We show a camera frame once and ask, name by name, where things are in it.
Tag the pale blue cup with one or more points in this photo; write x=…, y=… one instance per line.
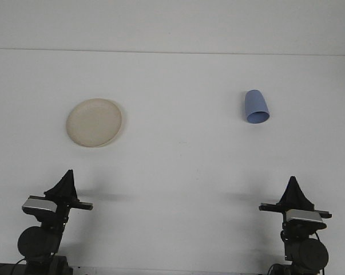
x=255, y=103

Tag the pale round plate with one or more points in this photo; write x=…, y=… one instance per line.
x=93, y=123

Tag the dark robot cart surface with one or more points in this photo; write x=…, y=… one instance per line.
x=0, y=269

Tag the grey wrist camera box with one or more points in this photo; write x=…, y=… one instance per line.
x=39, y=204
x=303, y=215

